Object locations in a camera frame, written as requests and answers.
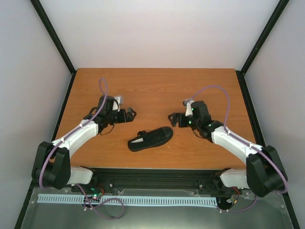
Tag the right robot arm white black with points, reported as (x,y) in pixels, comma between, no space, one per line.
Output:
(263,173)

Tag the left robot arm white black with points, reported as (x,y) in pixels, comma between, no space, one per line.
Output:
(52,164)

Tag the left black frame post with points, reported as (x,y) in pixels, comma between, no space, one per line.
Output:
(53,34)

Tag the black aluminium frame base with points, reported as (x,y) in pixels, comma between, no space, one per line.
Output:
(186,166)

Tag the left controller board with leds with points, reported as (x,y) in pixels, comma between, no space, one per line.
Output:
(94,193)

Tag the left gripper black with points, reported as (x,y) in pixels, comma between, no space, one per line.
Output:
(123,119)

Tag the light blue cable duct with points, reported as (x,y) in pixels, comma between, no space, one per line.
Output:
(134,201)

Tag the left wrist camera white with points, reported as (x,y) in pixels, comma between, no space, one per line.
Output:
(118,101)

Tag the black frame post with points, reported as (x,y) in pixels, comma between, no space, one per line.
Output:
(276,14)
(53,34)

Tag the right wiring connector bundle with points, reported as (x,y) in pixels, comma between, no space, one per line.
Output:
(234,198)

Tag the right black frame post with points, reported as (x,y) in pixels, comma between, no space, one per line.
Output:
(276,14)

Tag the black shoelace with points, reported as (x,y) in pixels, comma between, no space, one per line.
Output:
(142,134)

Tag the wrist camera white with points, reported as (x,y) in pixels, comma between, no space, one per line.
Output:
(187,104)
(118,101)

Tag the black canvas shoe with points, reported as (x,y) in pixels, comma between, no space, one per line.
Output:
(155,138)

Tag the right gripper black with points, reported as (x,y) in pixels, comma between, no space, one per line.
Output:
(176,115)

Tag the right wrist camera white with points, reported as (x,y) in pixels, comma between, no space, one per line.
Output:
(187,104)

